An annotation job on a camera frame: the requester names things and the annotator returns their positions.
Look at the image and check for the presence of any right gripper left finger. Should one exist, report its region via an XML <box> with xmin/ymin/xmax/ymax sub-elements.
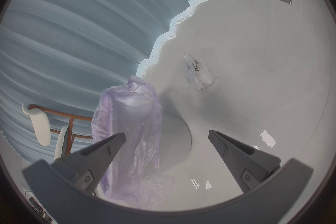
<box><xmin>51</xmin><ymin>132</ymin><xmax>126</xmax><ymax>196</ymax></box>

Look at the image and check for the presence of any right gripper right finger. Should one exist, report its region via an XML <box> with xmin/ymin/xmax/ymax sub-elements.
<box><xmin>208</xmin><ymin>130</ymin><xmax>281</xmax><ymax>192</ymax></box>

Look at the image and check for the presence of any purple plastic bag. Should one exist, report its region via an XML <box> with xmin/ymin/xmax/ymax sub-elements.
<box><xmin>91</xmin><ymin>75</ymin><xmax>176</xmax><ymax>209</ymax></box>

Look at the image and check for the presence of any white trash bin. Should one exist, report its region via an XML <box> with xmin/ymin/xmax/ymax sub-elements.
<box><xmin>105</xmin><ymin>92</ymin><xmax>193</xmax><ymax>177</ymax></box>

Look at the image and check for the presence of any white chair with wooden legs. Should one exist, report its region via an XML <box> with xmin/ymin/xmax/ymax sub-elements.
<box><xmin>22</xmin><ymin>102</ymin><xmax>100</xmax><ymax>163</ymax></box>

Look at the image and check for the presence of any clear printed wrapper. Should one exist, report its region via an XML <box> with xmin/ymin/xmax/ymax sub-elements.
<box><xmin>183</xmin><ymin>53</ymin><xmax>218</xmax><ymax>90</ymax></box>

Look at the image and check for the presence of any white curtain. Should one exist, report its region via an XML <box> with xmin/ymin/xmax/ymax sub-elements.
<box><xmin>1</xmin><ymin>0</ymin><xmax>254</xmax><ymax>174</ymax></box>

